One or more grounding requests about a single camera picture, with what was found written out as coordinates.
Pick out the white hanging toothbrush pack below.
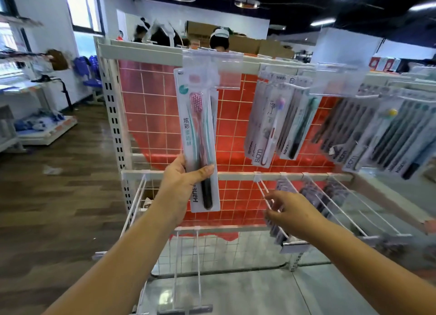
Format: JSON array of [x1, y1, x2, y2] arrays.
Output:
[[244, 71, 270, 159]]

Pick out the person's right forearm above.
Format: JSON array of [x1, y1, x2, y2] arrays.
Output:
[[299, 219, 436, 315]]

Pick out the person's left hand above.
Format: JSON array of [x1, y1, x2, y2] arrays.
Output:
[[153, 154, 215, 227]]

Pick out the white metal display rack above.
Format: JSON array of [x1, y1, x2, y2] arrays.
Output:
[[93, 35, 436, 315]]

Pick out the brown bag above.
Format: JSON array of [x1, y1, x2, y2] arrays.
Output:
[[46, 49, 69, 71]]

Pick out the red tiled backing panel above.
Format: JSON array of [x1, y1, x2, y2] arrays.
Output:
[[118, 60, 341, 242]]

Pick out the window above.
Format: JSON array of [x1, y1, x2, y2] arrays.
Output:
[[63, 0, 104, 35]]

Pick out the red and white boxes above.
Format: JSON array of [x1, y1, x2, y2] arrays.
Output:
[[369, 55, 402, 72]]

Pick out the low white display platform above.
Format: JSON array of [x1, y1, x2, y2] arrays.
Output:
[[14, 111, 78, 146]]

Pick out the person's left forearm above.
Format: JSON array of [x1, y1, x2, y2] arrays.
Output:
[[42, 201, 187, 315]]

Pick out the person's right hand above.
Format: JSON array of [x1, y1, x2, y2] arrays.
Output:
[[264, 190, 329, 242]]

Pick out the clear plastic price tag holder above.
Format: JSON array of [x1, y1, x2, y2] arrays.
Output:
[[308, 63, 371, 99], [182, 49, 244, 90]]

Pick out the bunch of dark hanging packets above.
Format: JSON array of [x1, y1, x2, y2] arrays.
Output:
[[269, 179, 349, 246]]

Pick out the dark green toothbrush pack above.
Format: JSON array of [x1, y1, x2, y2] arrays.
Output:
[[277, 86, 321, 161]]

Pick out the pink-headed toothbrush pack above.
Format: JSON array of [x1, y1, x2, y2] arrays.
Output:
[[173, 67, 221, 213]]

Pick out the white shelf unit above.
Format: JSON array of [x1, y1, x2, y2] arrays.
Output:
[[0, 13, 74, 154]]

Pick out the black floor cable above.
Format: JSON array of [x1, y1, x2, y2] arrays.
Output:
[[150, 261, 332, 279]]

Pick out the stack of brown cardboard boxes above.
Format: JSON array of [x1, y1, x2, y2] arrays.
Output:
[[185, 21, 295, 60]]

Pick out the white wire display hook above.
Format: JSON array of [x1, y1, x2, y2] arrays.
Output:
[[254, 172, 310, 255], [326, 173, 413, 247], [302, 173, 380, 247], [166, 227, 214, 315], [120, 174, 148, 240]]

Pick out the blue chairs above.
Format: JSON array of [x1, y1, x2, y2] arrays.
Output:
[[72, 55, 104, 104]]

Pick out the row of dark toothbrush packs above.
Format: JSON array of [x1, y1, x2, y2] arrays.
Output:
[[311, 82, 436, 181]]

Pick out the purple-headed toothbrush pack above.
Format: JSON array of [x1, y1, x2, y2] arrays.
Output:
[[251, 82, 296, 169]]

